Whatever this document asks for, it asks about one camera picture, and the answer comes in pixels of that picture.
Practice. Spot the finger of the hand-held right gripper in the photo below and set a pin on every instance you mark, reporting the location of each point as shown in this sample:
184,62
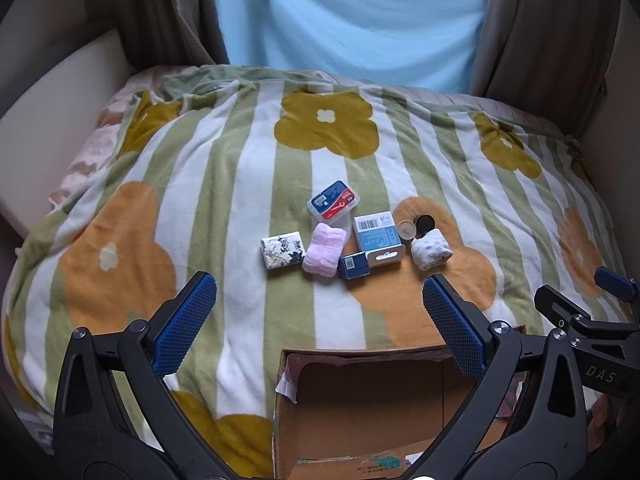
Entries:
552,300
615,284

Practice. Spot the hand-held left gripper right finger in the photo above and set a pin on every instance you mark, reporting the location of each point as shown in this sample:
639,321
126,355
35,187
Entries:
455,330

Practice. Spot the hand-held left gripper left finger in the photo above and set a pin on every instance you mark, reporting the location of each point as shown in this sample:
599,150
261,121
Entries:
185,325

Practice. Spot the small dark blue box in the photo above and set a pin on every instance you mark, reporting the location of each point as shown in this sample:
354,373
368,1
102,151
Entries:
354,266

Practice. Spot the brown cardboard box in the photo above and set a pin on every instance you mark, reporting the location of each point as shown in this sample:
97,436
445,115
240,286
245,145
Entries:
360,410

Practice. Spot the white patterned rolled cloth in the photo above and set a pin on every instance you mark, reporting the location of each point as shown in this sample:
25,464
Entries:
430,250

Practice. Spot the dark round lid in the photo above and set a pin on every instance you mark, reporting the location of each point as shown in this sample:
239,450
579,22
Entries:
426,224

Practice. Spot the beige round cap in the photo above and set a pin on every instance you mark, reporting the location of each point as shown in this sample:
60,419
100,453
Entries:
407,229

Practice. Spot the floral print tissue packet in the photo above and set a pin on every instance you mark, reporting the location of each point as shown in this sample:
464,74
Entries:
282,250

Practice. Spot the striped flower print blanket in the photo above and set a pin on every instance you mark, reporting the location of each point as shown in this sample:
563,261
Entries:
230,210

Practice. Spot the light blue box white tab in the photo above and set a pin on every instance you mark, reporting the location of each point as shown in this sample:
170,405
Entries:
375,232

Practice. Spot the folded pink towel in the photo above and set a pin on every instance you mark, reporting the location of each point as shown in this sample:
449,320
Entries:
324,252

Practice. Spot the blue red plastic floss case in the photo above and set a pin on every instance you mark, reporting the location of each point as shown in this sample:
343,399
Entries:
332,200

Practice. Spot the beige ribbed bedsheet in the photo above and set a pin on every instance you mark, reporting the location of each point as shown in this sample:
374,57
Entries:
525,115

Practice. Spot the pink floral pillow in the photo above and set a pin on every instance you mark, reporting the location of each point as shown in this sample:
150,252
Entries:
110,110

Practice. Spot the cream padded bed panel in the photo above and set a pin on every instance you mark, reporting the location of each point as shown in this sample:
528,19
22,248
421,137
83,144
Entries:
45,110

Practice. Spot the beige curtain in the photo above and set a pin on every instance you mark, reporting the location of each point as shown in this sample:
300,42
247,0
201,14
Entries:
540,35
165,10

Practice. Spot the light blue curtain cloth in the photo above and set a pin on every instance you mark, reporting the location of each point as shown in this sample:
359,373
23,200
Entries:
350,20

